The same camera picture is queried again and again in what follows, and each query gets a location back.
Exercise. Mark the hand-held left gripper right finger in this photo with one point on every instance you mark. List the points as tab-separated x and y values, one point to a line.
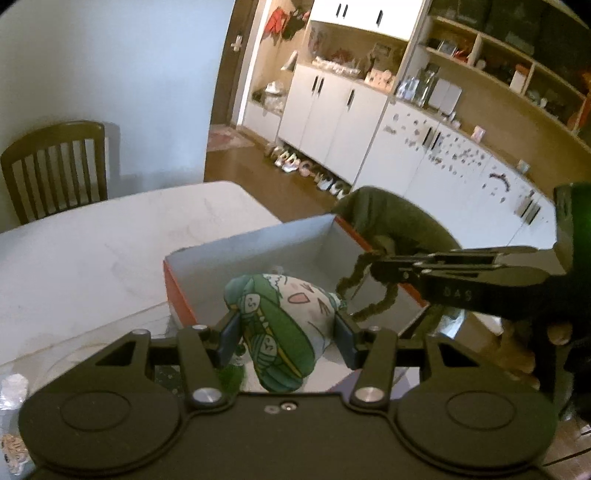
346	341

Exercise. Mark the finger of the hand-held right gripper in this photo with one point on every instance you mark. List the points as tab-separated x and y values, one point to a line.
471	288
443	261

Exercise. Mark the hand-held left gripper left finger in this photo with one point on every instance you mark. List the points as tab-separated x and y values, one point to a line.
228	339

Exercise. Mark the green printed plush pouch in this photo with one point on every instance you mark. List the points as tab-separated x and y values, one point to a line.
277	323

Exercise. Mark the white cardboard box red sides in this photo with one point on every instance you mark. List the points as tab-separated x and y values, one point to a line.
277	249

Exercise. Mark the person's right hand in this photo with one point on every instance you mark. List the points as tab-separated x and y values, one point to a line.
559	333

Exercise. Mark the white cabinet with stickers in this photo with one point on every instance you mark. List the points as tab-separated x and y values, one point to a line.
443	184

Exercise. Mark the white box pair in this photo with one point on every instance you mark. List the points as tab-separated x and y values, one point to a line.
447	97

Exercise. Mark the row of shoes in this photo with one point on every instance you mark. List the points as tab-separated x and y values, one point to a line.
300	168

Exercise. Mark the white two-door cabinet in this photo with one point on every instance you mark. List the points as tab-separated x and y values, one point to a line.
323	120

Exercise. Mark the pink toy on counter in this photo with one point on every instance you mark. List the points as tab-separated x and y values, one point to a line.
382	78

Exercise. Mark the white carton on shelf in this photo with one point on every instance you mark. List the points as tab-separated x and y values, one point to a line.
519	78

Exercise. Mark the pink patterned rug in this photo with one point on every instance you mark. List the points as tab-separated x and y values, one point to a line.
228	138

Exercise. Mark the clear crumpled plastic wrapper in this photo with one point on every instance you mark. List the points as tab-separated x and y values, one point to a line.
13	390

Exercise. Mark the low white bench cabinet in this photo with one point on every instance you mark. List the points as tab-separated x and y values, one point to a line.
263	120

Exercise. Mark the pile of bags on bench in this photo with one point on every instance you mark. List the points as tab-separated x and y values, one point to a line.
270	94

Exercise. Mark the patterned snack packet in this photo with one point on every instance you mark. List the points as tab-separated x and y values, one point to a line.
14	454

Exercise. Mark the dark wooden chair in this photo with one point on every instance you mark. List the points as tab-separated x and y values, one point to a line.
55	161

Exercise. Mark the brown entrance door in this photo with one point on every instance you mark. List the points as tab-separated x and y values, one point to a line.
231	69

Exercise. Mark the dark hanging garment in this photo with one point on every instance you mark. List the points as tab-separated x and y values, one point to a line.
295	23

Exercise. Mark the red hanging garment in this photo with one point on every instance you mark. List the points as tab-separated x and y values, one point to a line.
276	21

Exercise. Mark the small pink frame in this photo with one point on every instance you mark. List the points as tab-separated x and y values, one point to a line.
478	133

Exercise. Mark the wooden wall shelf unit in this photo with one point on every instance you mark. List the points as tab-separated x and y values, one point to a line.
503	106

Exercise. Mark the white upper wall cabinet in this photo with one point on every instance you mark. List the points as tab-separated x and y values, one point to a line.
364	16

